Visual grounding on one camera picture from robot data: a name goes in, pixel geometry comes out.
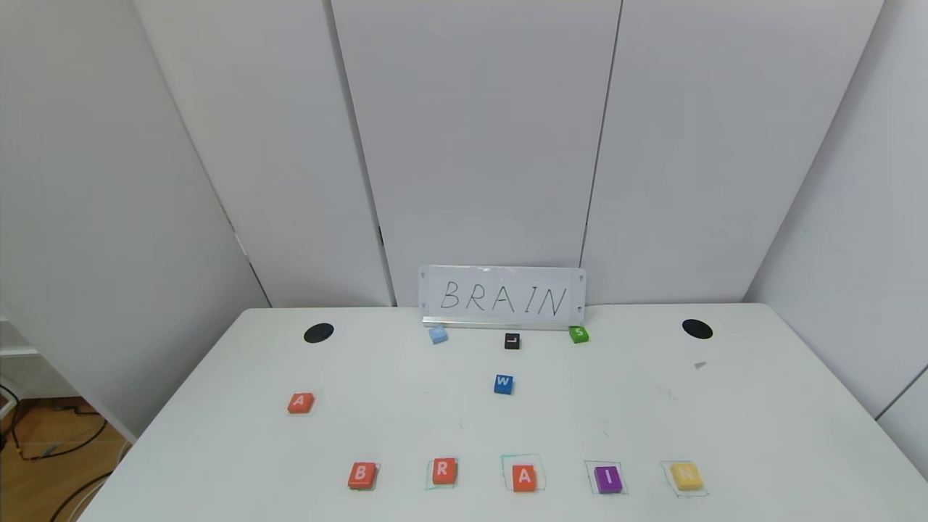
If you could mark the white BRAIN sign board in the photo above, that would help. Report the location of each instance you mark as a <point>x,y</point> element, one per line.
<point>502,297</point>

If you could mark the orange R letter block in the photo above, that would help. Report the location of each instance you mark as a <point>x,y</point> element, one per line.
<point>444,471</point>

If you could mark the orange B letter block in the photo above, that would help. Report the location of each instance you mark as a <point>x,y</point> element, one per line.
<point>362,475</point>

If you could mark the purple I letter block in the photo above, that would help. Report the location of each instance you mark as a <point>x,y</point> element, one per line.
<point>608,479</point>

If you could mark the green S letter block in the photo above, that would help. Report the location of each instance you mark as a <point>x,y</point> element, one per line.
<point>578,333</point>

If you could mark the blue W letter block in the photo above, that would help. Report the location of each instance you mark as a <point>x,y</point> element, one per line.
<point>504,383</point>

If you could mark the orange A letter block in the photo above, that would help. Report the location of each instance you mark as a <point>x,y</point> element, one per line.
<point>524,478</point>
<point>300,403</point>

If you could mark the black L letter block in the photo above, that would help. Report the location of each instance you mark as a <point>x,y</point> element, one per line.
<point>512,341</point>

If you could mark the yellow N letter block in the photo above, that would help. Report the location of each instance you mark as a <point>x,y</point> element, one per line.
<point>686,476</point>

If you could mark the black round table grommet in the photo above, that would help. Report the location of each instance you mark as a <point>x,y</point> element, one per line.
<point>697,329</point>
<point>318,333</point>

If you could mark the light blue letter block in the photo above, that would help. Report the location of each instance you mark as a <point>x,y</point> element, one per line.
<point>438,334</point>

